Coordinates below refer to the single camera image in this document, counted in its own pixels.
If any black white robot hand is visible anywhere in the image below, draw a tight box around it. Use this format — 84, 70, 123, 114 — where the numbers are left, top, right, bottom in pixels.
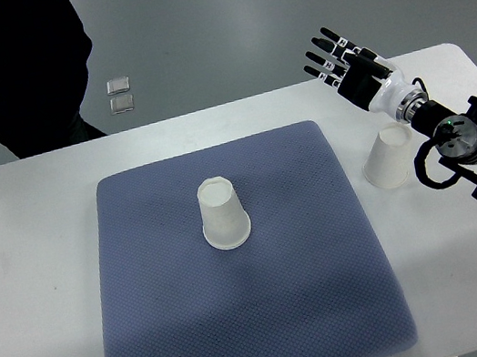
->
303, 27, 429, 122

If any white paper cup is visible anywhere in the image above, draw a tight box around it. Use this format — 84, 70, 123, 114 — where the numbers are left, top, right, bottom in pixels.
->
362, 123, 412, 189
197, 177, 251, 250

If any blue grey fabric cushion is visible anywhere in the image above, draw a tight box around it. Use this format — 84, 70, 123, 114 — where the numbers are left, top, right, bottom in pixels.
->
96, 121, 417, 357

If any upper metal floor plate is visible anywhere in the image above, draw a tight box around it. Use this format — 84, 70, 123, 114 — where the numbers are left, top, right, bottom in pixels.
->
106, 76, 130, 95

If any person in black clothes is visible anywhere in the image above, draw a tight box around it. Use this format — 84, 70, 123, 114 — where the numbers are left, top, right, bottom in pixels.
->
0, 0, 104, 158

